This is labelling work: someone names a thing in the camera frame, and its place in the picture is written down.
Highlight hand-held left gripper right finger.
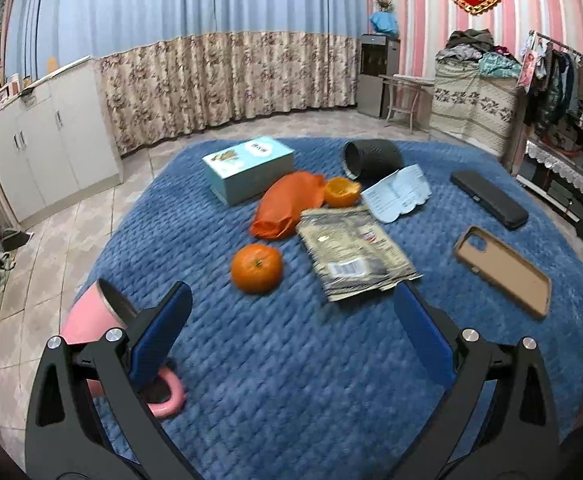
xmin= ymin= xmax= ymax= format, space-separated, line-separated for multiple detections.
xmin=391 ymin=280 xmax=559 ymax=480

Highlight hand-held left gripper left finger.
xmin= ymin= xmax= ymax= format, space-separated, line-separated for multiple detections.
xmin=24 ymin=281 xmax=197 ymax=480

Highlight silver snack packet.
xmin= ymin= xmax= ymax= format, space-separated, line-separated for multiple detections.
xmin=295 ymin=205 xmax=423 ymax=304

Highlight whole orange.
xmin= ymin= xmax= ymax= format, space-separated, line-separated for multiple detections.
xmin=230 ymin=243 xmax=284 ymax=295

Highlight white paper leaflet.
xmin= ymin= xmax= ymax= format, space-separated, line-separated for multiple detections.
xmin=360 ymin=164 xmax=432 ymax=224

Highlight orange peel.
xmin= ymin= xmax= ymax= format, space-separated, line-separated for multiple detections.
xmin=324 ymin=177 xmax=362 ymax=209

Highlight orange plastic bag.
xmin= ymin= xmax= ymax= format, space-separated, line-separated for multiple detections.
xmin=249 ymin=171 xmax=328 ymax=241

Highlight black ribbed cylinder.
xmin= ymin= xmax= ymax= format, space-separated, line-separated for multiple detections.
xmin=341 ymin=140 xmax=403 ymax=183

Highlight pink mug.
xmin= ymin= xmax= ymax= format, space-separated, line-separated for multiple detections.
xmin=62 ymin=280 xmax=187 ymax=418

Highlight brown phone case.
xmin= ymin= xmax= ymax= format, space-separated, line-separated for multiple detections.
xmin=454 ymin=225 xmax=553 ymax=320

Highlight blue quilted blanket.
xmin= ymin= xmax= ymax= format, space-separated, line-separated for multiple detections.
xmin=66 ymin=137 xmax=583 ymax=480

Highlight black zip case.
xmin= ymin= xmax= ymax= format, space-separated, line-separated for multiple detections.
xmin=450 ymin=170 xmax=529 ymax=231

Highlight teal tissue box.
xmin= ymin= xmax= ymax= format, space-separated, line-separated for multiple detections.
xmin=202 ymin=136 xmax=295 ymax=207

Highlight low dark cabinet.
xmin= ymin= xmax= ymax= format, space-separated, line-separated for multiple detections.
xmin=516 ymin=140 xmax=583 ymax=241

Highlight white cabinet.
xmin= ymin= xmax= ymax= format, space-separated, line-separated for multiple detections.
xmin=0 ymin=57 xmax=122 ymax=228

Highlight white lace cloth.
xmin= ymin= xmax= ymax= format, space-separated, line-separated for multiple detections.
xmin=524 ymin=140 xmax=583 ymax=196

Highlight patterned cloth covered chest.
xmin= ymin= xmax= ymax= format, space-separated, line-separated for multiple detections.
xmin=429 ymin=57 xmax=522 ymax=156

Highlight small side table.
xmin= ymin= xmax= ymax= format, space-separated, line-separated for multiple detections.
xmin=379 ymin=74 xmax=435 ymax=133

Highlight grey water dispenser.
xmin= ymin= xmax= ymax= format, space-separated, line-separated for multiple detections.
xmin=359 ymin=33 xmax=401 ymax=118

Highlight blue and floral curtain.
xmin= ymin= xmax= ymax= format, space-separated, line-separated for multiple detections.
xmin=2 ymin=0 xmax=372 ymax=156

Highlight row of hanging clothes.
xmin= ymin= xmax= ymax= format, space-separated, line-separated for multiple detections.
xmin=524 ymin=42 xmax=583 ymax=171

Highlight pink hanging bag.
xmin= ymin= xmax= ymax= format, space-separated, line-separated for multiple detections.
xmin=516 ymin=42 xmax=537 ymax=92

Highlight pile of clothes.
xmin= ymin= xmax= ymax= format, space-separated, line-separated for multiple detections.
xmin=436 ymin=29 xmax=522 ymax=80

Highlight blue cloth cover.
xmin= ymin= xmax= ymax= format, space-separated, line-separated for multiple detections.
xmin=369 ymin=10 xmax=401 ymax=38

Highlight metal clothes rack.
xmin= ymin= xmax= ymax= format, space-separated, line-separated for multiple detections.
xmin=509 ymin=30 xmax=583 ymax=171

